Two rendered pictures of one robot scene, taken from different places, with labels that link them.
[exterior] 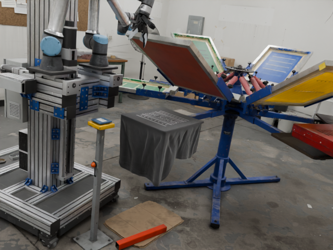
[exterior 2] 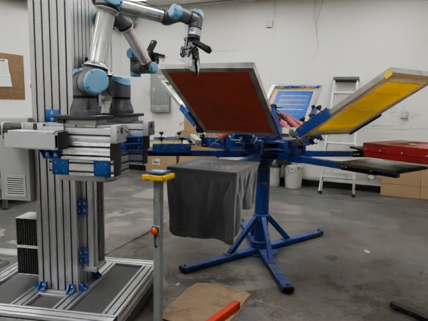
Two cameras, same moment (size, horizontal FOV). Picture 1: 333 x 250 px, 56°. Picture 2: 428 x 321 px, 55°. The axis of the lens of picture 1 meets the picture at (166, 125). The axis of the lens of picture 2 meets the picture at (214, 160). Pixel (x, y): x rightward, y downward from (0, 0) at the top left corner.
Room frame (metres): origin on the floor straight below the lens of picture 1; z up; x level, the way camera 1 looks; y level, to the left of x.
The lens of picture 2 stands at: (-0.16, 0.73, 1.34)
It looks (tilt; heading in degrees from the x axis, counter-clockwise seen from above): 8 degrees down; 345
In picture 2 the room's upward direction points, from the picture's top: 1 degrees clockwise
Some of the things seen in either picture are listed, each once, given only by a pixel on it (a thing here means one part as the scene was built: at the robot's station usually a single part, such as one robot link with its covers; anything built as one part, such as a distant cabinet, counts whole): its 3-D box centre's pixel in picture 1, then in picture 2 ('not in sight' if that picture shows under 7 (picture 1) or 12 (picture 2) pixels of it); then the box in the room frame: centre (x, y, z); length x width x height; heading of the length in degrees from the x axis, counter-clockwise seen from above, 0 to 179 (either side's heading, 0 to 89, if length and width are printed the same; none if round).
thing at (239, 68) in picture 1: (227, 128); (262, 178); (3.22, -0.65, 0.67); 0.39 x 0.39 x 1.35
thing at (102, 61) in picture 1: (99, 58); (121, 104); (2.53, 0.60, 1.31); 0.15 x 0.15 x 0.10
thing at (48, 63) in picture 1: (51, 61); (85, 105); (2.08, 0.81, 1.31); 0.15 x 0.15 x 0.10
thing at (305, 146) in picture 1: (272, 128); (326, 162); (2.60, -0.91, 0.91); 1.34 x 0.40 x 0.08; 22
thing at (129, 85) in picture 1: (149, 80); (160, 134); (3.34, 0.24, 1.05); 1.08 x 0.61 x 0.23; 82
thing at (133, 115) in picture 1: (163, 118); (215, 164); (2.34, 0.03, 0.95); 0.48 x 0.44 x 0.01; 142
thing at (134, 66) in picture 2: (122, 28); (137, 68); (2.79, 0.48, 1.56); 0.11 x 0.08 x 0.11; 41
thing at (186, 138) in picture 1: (180, 152); (246, 199); (2.21, -0.13, 0.74); 0.46 x 0.04 x 0.42; 142
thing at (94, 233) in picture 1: (97, 184); (158, 258); (2.01, 0.44, 0.48); 0.22 x 0.22 x 0.96; 52
